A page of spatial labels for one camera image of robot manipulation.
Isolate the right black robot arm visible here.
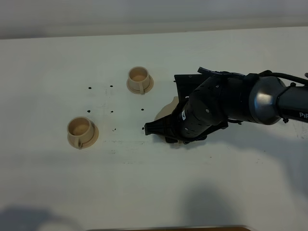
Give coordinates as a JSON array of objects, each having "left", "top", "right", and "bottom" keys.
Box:
[{"left": 144, "top": 68, "right": 308, "bottom": 144}]

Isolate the near beige cup saucer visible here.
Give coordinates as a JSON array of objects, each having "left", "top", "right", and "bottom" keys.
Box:
[{"left": 67, "top": 123, "right": 99, "bottom": 150}]

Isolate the beige teapot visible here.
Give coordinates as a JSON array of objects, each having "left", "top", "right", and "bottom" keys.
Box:
[{"left": 154, "top": 96, "right": 179, "bottom": 120}]

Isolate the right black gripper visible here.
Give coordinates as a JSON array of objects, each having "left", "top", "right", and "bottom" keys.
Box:
[{"left": 144, "top": 74, "right": 228, "bottom": 143}]

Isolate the beige teacup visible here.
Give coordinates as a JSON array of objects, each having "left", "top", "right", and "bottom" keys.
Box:
[
  {"left": 127, "top": 66, "right": 151, "bottom": 94},
  {"left": 67, "top": 117, "right": 94, "bottom": 149}
]

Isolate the far beige cup saucer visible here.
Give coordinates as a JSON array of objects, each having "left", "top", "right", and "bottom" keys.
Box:
[{"left": 127, "top": 74, "right": 154, "bottom": 94}]

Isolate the beige cup saucer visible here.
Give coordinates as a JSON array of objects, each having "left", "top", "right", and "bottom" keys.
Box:
[
  {"left": 67, "top": 123, "right": 99, "bottom": 150},
  {"left": 127, "top": 74, "right": 154, "bottom": 94}
]

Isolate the far beige teacup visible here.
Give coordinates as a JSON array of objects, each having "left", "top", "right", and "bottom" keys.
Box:
[{"left": 127, "top": 66, "right": 151, "bottom": 94}]

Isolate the beige teapot saucer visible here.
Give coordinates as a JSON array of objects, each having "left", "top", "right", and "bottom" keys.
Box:
[{"left": 153, "top": 115, "right": 186, "bottom": 150}]

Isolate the near beige teacup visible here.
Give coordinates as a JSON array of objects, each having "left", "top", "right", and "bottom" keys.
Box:
[{"left": 67, "top": 117, "right": 94, "bottom": 149}]

